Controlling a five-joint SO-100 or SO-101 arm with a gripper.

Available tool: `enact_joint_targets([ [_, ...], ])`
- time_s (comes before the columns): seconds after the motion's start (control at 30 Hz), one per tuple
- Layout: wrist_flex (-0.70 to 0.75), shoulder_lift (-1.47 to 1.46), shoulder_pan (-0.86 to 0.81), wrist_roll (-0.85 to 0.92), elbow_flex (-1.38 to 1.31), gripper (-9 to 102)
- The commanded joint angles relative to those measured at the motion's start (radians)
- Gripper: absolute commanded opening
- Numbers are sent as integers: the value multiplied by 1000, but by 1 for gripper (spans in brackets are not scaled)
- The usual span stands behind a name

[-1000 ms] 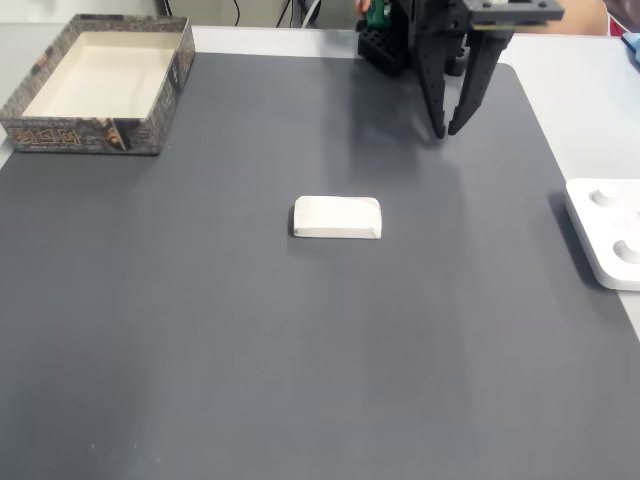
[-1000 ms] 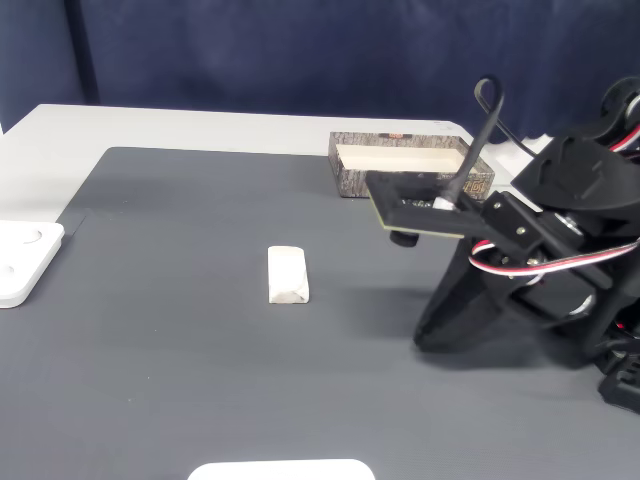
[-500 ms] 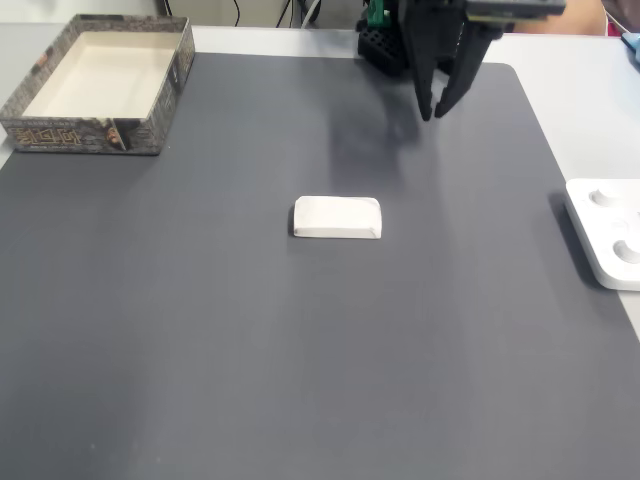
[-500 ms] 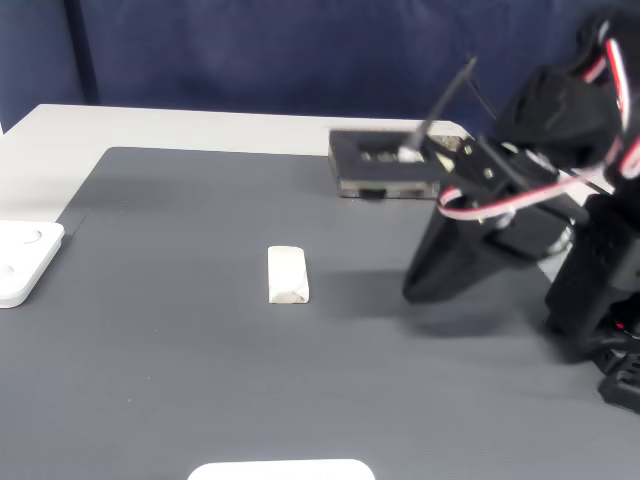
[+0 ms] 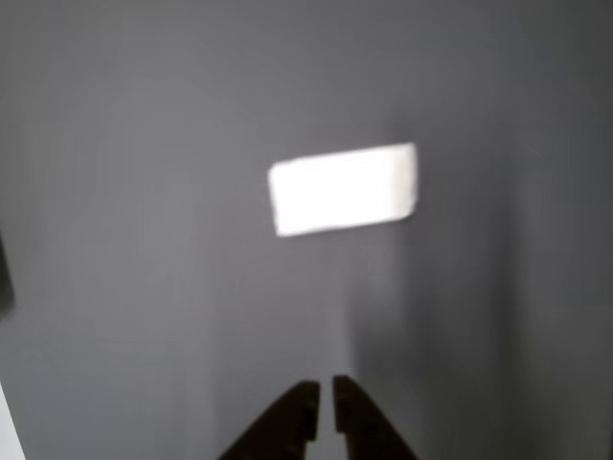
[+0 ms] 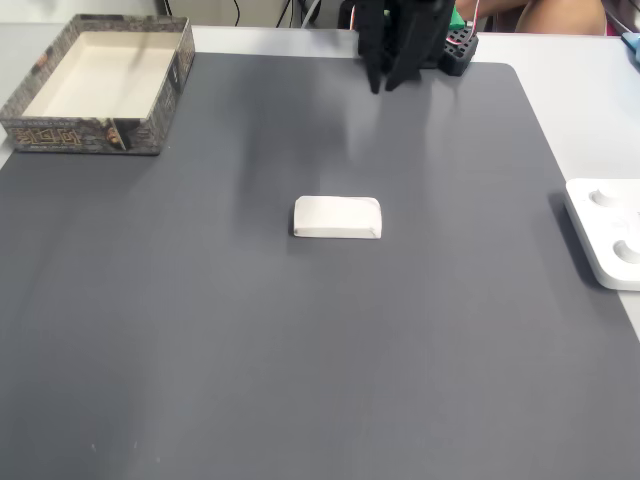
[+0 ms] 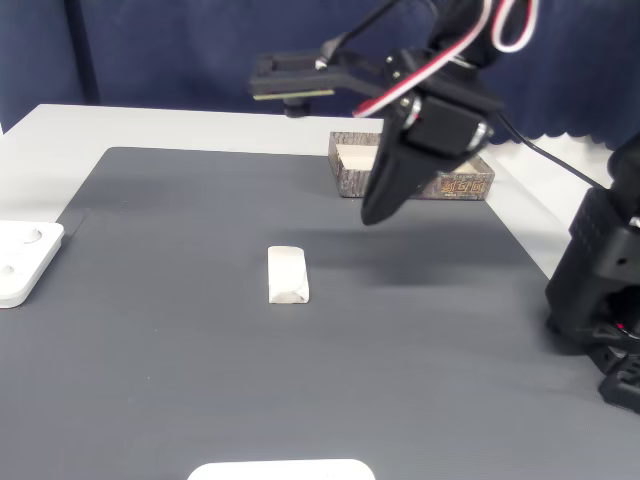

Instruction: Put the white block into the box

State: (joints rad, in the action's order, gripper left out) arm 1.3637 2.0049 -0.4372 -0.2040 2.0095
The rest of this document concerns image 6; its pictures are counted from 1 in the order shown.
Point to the white block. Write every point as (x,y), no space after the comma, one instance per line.
(335,216)

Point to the patterned cardboard box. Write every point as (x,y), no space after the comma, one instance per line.
(100,75)

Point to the green clamp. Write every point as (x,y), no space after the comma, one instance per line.
(456,20)

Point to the person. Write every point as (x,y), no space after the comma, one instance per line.
(560,17)

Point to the black furniture leg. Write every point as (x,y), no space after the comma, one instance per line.
(165,6)

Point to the blue object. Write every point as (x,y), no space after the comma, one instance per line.
(632,47)

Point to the white tray with round recesses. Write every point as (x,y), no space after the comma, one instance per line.
(607,235)

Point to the dark grey table mat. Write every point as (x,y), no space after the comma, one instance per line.
(300,350)

